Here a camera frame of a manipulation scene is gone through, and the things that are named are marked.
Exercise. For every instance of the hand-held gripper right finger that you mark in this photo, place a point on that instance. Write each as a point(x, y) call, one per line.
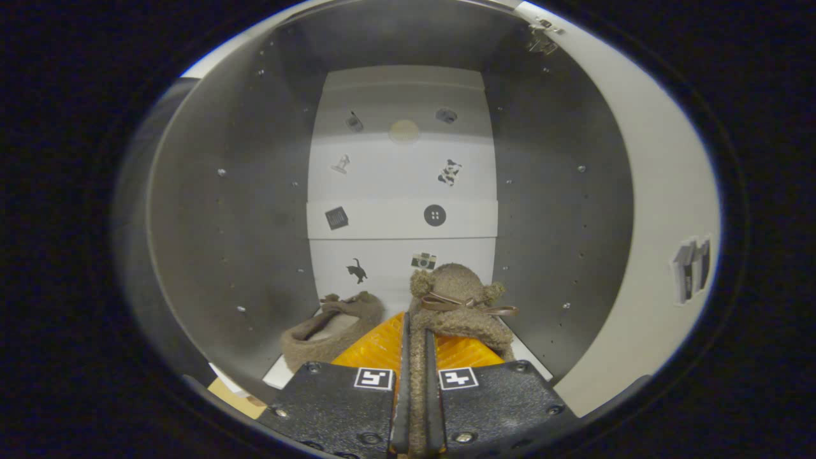
point(432, 408)

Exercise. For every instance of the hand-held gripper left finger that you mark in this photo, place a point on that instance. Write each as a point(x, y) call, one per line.
point(401, 408)

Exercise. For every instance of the brown fuzzy slipper shoe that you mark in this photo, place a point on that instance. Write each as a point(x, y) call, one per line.
point(456, 287)
point(306, 347)

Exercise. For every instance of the grey shoe cabinet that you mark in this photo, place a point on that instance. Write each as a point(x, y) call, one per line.
point(255, 191)

